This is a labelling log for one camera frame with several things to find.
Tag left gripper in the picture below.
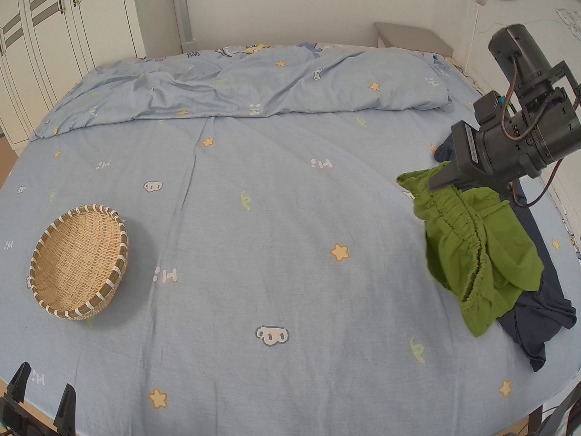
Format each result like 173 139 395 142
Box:
0 362 76 436

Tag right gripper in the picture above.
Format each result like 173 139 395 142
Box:
451 107 550 181

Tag green shorts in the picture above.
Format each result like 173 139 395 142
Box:
396 168 545 339

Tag round woven basket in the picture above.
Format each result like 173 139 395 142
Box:
29 204 130 321

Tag bed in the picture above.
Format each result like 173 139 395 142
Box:
0 0 581 436

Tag grey bedside table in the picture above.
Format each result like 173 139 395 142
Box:
373 22 455 59

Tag dark blue T-shirt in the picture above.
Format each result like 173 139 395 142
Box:
433 134 577 372

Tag pale blue quilt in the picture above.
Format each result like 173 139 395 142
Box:
29 41 455 142

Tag white wardrobe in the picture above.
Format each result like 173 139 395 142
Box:
0 0 147 146

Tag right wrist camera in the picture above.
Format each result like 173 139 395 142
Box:
473 91 505 130

